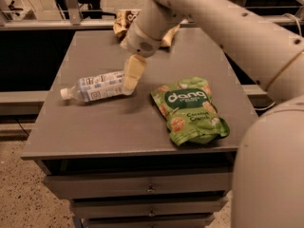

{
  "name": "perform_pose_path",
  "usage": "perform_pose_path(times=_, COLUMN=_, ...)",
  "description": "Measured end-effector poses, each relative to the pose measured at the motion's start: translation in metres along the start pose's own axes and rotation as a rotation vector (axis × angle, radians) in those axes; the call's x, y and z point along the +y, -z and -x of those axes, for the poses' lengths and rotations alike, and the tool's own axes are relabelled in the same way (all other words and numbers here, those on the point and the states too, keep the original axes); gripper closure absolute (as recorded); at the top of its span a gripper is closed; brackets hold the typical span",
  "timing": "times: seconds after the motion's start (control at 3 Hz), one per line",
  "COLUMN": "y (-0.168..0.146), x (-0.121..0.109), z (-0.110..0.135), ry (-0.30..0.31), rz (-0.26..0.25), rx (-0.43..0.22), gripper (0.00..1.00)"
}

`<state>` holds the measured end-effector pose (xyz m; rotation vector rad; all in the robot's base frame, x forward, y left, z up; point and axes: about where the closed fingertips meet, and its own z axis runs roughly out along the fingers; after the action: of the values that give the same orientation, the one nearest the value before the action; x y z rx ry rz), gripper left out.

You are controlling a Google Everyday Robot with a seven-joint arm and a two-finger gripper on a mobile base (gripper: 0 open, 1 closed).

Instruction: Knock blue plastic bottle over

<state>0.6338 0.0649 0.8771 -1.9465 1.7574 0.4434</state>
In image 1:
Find blue plastic water bottle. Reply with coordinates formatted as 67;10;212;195
60;70;124;103

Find bottom grey drawer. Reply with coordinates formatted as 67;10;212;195
87;214;214;228

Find grey drawer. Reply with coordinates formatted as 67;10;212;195
87;214;214;228
71;193;228;219
44;167;232;200

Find middle grey drawer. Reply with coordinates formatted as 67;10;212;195
71;193;228;219

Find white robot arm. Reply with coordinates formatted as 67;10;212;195
123;0;304;228

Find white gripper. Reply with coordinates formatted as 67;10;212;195
121;22;161;95

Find grey drawer cabinet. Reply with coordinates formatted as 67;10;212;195
20;27;265;228

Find brown yellow chip bag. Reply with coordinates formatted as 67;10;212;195
113;9;181;48

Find green dang snack bag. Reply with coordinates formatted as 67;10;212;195
151;77;230;145

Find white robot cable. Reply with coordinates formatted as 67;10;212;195
282;12;303;36

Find top grey drawer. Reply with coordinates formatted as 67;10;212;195
44;167;232;200

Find metal railing frame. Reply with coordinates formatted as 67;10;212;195
0;0;304;32

